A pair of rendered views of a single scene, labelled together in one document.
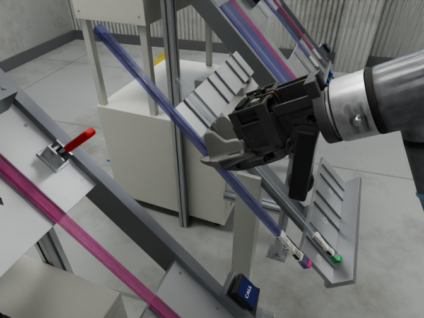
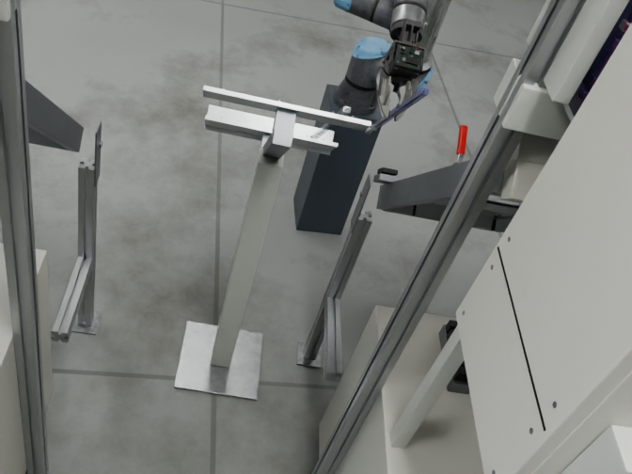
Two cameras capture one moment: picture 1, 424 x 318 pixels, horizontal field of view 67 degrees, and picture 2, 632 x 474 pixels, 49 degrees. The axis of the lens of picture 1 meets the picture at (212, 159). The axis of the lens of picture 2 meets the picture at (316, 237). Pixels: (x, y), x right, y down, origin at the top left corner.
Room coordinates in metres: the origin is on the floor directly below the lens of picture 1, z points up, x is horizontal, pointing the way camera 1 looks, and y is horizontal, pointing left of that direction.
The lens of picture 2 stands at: (1.20, 1.04, 1.81)
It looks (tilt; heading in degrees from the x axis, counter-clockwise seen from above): 43 degrees down; 236
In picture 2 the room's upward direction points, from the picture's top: 19 degrees clockwise
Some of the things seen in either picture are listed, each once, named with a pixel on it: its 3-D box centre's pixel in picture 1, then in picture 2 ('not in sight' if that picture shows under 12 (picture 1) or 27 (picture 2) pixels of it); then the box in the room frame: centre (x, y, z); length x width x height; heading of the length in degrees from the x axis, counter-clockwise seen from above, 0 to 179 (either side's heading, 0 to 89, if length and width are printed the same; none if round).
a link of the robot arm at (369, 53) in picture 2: not in sight; (371, 60); (0.06, -0.67, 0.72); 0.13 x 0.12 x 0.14; 137
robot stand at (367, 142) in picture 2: not in sight; (334, 164); (0.06, -0.68, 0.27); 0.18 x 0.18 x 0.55; 74
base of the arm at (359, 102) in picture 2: not in sight; (358, 89); (0.06, -0.68, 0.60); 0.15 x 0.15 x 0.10
